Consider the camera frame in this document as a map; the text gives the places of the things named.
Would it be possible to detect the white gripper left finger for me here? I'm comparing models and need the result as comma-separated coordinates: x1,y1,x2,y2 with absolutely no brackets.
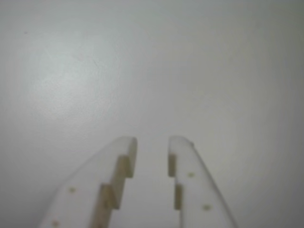
38,135,138,228

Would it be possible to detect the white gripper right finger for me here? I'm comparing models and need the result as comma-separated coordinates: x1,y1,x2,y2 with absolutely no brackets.
168,135,238,228

